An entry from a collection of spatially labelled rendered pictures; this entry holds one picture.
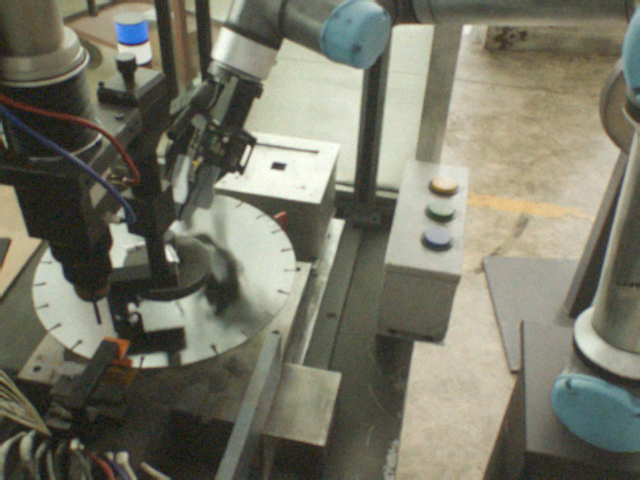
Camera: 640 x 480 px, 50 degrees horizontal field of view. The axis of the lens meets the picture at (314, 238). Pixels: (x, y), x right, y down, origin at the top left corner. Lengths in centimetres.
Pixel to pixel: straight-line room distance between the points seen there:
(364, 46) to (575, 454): 60
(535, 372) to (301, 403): 38
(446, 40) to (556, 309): 133
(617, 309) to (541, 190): 208
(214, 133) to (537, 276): 169
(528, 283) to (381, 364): 135
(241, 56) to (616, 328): 52
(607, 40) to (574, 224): 160
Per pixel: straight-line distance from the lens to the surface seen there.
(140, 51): 105
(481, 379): 205
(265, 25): 84
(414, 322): 106
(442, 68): 115
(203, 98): 70
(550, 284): 237
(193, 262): 88
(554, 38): 399
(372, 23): 78
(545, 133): 322
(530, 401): 105
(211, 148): 85
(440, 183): 114
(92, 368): 76
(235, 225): 95
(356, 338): 108
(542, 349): 113
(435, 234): 103
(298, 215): 110
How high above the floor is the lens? 155
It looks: 40 degrees down
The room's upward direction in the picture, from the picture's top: 2 degrees clockwise
